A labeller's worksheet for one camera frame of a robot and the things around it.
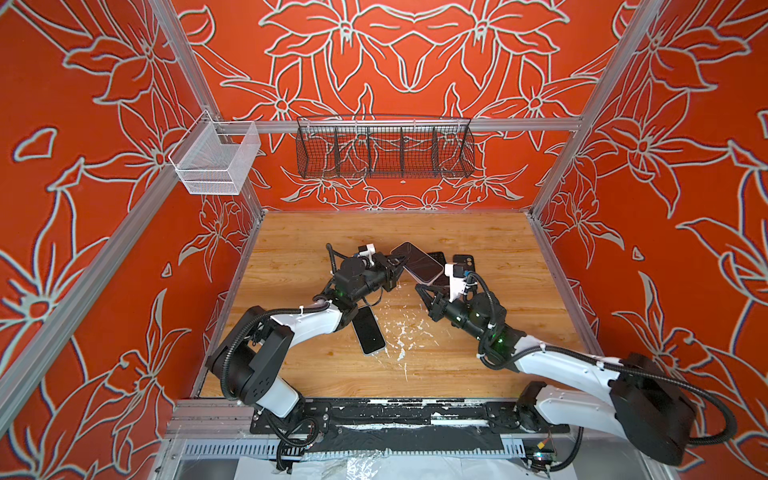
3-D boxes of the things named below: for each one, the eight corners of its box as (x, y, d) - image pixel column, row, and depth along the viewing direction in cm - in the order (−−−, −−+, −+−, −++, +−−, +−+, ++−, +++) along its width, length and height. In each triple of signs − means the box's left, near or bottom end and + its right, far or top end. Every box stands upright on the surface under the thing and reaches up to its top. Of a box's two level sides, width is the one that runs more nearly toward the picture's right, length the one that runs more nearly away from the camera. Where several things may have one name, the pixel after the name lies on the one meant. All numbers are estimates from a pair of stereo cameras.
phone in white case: (362, 359, 84) (361, 356, 82) (349, 314, 93) (348, 310, 91) (388, 350, 86) (388, 347, 84) (373, 307, 95) (372, 303, 93)
